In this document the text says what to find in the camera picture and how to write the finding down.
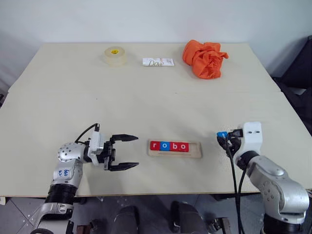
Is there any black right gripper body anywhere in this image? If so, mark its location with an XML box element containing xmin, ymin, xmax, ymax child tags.
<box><xmin>227</xmin><ymin>128</ymin><xmax>244</xmax><ymax>154</ymax></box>

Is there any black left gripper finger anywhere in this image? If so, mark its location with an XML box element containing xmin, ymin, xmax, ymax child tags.
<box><xmin>110</xmin><ymin>133</ymin><xmax>139</xmax><ymax>144</ymax></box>
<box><xmin>108</xmin><ymin>161</ymin><xmax>140</xmax><ymax>172</ymax></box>

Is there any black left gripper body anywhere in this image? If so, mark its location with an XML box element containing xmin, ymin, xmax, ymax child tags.
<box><xmin>97</xmin><ymin>136</ymin><xmax>117</xmax><ymax>171</ymax></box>

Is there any wooden letter tile tray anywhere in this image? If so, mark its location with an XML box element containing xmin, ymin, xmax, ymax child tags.
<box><xmin>147</xmin><ymin>139</ymin><xmax>203</xmax><ymax>159</ymax></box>

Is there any dark rounded shape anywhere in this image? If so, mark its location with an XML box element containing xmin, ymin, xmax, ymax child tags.
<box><xmin>114</xmin><ymin>205</ymin><xmax>141</xmax><ymax>234</ymax></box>
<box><xmin>170</xmin><ymin>200</ymin><xmax>208</xmax><ymax>234</ymax></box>

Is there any clear tape roll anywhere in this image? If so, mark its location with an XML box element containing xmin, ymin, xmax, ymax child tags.
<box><xmin>101</xmin><ymin>46</ymin><xmax>128</xmax><ymax>67</ymax></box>

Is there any crumpled orange cloth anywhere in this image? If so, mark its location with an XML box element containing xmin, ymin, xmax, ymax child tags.
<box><xmin>182</xmin><ymin>39</ymin><xmax>230</xmax><ymax>80</ymax></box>

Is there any white Dove soap box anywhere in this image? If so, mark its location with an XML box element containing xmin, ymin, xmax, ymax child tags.
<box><xmin>142</xmin><ymin>57</ymin><xmax>176</xmax><ymax>67</ymax></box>

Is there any black chair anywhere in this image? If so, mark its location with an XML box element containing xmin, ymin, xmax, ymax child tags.
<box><xmin>272</xmin><ymin>35</ymin><xmax>312</xmax><ymax>138</ymax></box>

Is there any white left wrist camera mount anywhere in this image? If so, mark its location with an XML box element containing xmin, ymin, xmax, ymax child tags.
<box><xmin>87</xmin><ymin>131</ymin><xmax>107</xmax><ymax>167</ymax></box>

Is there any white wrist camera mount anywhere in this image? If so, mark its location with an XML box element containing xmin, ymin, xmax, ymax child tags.
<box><xmin>87</xmin><ymin>131</ymin><xmax>107</xmax><ymax>167</ymax></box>
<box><xmin>231</xmin><ymin>121</ymin><xmax>263</xmax><ymax>162</ymax></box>

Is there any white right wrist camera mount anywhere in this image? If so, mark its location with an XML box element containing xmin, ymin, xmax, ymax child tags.
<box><xmin>231</xmin><ymin>121</ymin><xmax>263</xmax><ymax>162</ymax></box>

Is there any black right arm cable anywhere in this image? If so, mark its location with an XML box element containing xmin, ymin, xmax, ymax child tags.
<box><xmin>225</xmin><ymin>136</ymin><xmax>248</xmax><ymax>234</ymax></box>

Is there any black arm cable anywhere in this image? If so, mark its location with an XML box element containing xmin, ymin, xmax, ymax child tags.
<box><xmin>74</xmin><ymin>123</ymin><xmax>101</xmax><ymax>144</ymax></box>
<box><xmin>225</xmin><ymin>136</ymin><xmax>248</xmax><ymax>234</ymax></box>

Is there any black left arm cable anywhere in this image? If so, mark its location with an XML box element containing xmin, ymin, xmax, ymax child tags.
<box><xmin>74</xmin><ymin>123</ymin><xmax>101</xmax><ymax>144</ymax></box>

